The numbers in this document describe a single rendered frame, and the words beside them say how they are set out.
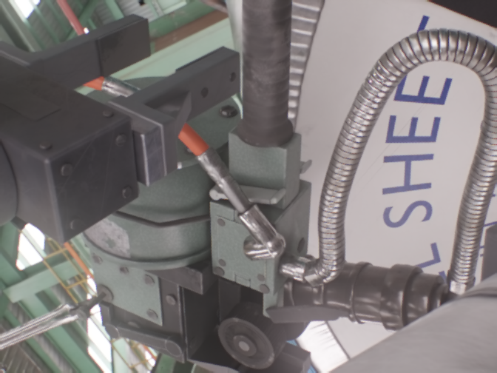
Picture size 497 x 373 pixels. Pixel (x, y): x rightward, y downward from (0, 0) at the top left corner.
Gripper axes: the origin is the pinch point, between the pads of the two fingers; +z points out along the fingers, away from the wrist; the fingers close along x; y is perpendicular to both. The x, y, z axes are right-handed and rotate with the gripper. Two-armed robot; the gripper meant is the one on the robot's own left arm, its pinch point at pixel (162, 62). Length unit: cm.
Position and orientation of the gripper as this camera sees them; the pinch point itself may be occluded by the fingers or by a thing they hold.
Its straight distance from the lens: 46.3
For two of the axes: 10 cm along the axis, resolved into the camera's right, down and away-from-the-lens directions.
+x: 7.7, 3.7, -5.2
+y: 0.0, 8.2, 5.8
